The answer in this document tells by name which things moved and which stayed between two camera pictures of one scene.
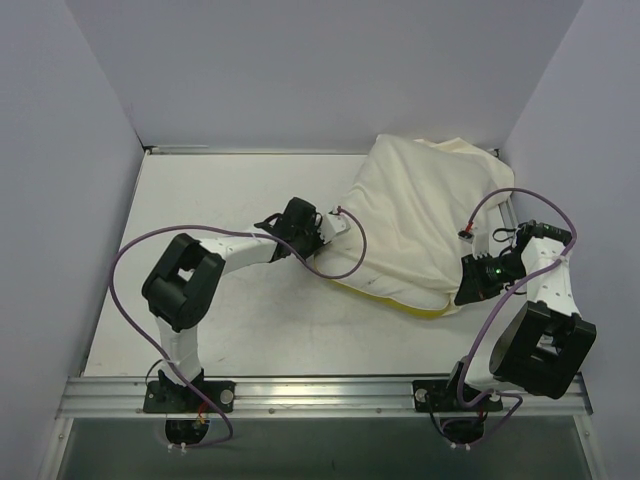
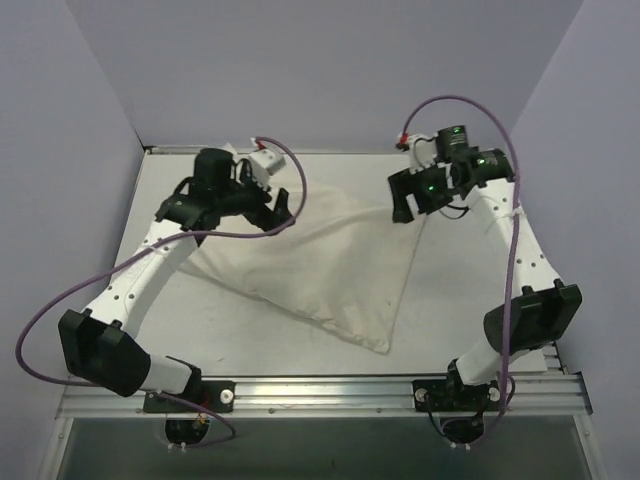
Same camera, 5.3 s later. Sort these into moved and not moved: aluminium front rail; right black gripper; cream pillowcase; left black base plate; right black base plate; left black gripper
Moved: cream pillowcase; left black gripper; right black gripper
Not moved: right black base plate; left black base plate; aluminium front rail
